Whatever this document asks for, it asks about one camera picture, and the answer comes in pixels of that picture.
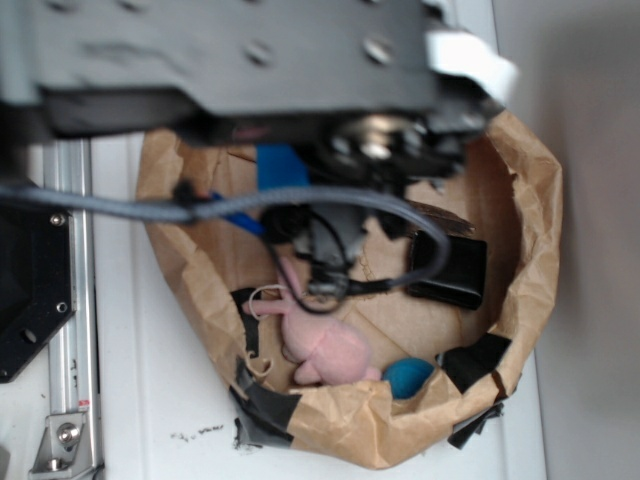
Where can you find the brown paper bag bin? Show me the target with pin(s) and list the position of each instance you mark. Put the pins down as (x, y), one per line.
(511, 192)

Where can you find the blue ball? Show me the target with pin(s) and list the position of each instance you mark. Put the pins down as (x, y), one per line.
(407, 376)

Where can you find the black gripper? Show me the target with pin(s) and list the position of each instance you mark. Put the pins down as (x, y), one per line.
(330, 230)

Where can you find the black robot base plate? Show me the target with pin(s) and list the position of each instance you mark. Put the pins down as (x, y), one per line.
(36, 283)

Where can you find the aluminium rail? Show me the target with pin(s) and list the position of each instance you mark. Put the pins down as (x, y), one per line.
(73, 351)

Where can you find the blue rectangular block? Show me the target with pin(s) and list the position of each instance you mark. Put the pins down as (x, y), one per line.
(278, 166)

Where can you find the black square box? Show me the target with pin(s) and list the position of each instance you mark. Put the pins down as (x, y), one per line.
(461, 282)

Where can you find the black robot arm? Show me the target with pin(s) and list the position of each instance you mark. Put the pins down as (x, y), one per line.
(375, 95)

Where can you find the pink plush bunny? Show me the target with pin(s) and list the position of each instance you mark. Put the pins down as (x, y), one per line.
(326, 351)

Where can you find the metal corner bracket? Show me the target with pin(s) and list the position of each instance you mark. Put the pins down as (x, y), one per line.
(65, 450)

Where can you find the brown wood bark piece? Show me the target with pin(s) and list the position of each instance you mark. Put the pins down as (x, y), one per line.
(449, 222)

